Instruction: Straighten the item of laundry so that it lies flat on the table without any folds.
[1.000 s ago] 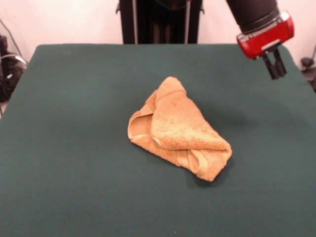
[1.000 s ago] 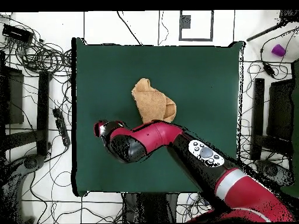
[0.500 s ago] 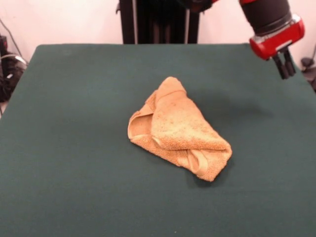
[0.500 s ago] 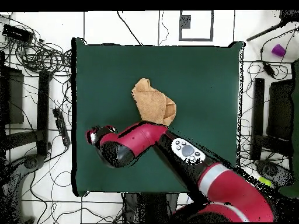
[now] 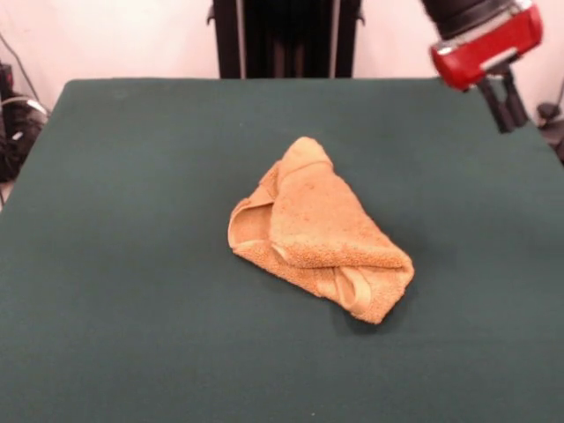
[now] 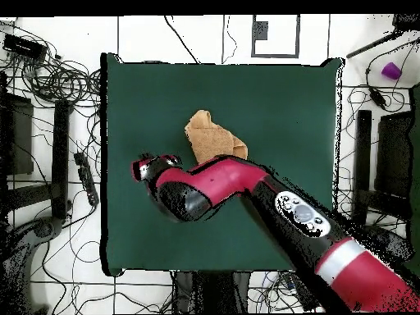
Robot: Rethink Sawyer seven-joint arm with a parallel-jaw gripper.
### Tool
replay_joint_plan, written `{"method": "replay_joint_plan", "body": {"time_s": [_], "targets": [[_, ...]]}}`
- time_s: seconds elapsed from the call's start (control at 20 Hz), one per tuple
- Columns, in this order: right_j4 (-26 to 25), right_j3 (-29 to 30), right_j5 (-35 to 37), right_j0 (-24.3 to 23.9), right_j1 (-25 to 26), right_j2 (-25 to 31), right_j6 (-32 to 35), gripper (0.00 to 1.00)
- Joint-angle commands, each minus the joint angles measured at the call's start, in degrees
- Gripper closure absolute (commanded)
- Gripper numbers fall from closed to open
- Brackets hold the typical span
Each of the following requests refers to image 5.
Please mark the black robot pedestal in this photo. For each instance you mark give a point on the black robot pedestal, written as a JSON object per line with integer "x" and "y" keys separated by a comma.
{"x": 286, "y": 35}

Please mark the orange terry towel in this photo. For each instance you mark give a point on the orange terry towel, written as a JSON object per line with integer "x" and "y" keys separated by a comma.
{"x": 317, "y": 220}

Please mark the black power strip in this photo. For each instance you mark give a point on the black power strip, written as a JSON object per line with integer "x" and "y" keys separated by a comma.
{"x": 5, "y": 76}

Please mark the dark green table cloth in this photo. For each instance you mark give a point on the dark green table cloth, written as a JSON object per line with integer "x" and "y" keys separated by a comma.
{"x": 132, "y": 264}

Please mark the black stand base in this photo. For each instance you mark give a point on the black stand base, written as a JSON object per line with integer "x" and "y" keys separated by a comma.
{"x": 547, "y": 111}

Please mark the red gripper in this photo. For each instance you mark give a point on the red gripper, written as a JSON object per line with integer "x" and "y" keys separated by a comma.
{"x": 484, "y": 44}

